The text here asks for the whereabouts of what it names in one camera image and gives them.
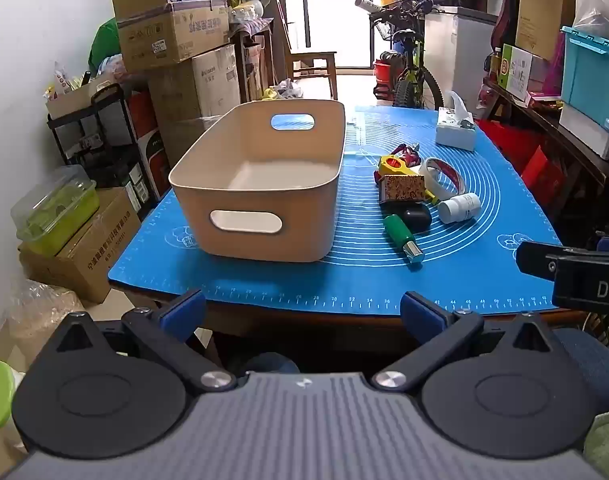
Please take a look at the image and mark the red toy figure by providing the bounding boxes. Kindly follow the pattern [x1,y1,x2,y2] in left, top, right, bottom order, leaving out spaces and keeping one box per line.
[391,143,423,166]

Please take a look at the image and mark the tall pale cardboard box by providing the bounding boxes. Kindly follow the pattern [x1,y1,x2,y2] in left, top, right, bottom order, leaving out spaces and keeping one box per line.
[147,43,242,167]

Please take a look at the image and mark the open brown cardboard box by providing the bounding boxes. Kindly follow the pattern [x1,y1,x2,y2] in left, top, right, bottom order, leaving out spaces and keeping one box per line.
[111,0,230,74]

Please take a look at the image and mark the flat brown cardboard sheet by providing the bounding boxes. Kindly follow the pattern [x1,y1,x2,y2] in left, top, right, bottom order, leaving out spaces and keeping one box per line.
[513,0,578,62]

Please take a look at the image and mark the green cylinder with silver cap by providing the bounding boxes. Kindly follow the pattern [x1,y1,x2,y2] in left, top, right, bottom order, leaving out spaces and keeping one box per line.
[383,214,425,266]

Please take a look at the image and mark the wooden chair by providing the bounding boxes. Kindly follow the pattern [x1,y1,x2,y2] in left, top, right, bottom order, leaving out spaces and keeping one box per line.
[273,0,339,101]

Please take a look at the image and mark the small cardboard box of sundries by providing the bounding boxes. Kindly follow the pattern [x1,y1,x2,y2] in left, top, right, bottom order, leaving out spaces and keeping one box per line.
[45,76,118,121]

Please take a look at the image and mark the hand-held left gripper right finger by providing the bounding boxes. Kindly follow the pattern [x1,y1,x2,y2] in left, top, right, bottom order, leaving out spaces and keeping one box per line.
[371,291,555,391]

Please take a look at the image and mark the red and black appliance box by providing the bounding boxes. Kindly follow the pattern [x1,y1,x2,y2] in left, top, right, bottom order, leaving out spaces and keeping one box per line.
[128,90,171,202]

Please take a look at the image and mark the black and green bicycle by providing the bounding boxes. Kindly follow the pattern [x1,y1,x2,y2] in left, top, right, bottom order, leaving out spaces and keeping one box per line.
[355,0,445,110]

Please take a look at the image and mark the black metal rack cart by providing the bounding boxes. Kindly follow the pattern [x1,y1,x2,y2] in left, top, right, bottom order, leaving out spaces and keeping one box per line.
[47,82,158,207]

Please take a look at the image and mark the red bucket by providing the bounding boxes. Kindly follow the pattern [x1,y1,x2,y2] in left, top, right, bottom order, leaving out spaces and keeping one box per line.
[373,58,406,84]

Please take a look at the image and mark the green container with clear lid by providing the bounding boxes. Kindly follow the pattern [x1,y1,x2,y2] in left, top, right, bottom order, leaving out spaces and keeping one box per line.
[10,164,100,256]

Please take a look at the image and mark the green bag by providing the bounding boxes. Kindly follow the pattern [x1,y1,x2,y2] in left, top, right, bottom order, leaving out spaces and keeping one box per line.
[89,18,123,69]

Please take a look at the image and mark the blue silicone baking mat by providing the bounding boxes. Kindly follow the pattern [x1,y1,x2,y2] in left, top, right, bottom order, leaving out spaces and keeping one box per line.
[108,105,565,317]

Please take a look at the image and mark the white tissue box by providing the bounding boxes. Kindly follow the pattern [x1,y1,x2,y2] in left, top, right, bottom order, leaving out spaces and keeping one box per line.
[435,91,478,152]

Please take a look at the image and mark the clear plastic bag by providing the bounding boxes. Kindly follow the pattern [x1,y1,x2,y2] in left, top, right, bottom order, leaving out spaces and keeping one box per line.
[7,279,86,357]

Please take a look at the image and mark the glass balcony door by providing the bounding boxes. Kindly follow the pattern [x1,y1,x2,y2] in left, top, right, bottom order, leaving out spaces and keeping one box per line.
[293,0,401,69]

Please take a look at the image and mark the dark blue cloth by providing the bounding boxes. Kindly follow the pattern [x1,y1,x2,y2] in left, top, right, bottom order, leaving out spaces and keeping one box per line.
[553,327,609,412]

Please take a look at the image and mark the pale green cloth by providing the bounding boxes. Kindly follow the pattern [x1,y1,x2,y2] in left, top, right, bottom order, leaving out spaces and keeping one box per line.
[581,407,609,480]

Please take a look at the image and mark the white pill bottle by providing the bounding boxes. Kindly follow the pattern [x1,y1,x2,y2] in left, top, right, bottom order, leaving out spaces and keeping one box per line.
[437,192,482,225]

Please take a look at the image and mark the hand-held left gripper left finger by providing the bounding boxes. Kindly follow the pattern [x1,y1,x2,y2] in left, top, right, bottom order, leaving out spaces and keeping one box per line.
[56,289,236,392]

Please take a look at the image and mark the beige plastic storage bin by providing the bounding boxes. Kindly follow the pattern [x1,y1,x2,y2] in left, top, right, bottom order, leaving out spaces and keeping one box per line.
[168,99,346,264]

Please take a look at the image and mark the dark wooden side shelf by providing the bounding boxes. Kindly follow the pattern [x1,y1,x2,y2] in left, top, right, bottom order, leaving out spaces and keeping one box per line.
[476,79,609,233]

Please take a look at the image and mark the red gift bags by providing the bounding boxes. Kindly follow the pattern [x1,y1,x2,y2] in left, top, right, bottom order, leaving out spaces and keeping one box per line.
[476,119,566,207]

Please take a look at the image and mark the white chest freezer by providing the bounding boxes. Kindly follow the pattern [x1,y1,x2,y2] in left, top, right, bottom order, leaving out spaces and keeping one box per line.
[423,6,498,114]

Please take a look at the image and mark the green and white carton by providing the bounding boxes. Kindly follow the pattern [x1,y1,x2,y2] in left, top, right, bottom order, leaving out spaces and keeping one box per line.
[499,43,549,104]

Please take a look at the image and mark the teal plastic storage box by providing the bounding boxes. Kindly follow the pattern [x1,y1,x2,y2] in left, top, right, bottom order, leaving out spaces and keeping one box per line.
[560,25,609,129]

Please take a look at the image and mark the black earbuds case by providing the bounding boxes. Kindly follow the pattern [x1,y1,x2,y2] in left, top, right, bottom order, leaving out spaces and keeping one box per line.
[401,203,433,234]

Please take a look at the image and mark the brown printed cardboard box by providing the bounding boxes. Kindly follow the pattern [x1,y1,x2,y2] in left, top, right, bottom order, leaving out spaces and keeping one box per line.
[18,187,143,305]

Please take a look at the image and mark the wooden table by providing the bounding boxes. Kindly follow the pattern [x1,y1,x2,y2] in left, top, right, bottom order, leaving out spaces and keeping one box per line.
[108,280,587,361]

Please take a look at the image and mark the white and red tape roll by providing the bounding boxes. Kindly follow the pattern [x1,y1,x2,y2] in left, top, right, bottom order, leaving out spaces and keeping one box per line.
[418,157,465,206]

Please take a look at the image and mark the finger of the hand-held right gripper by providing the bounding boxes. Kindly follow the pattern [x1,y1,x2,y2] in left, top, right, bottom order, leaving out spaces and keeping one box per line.
[515,241,592,277]

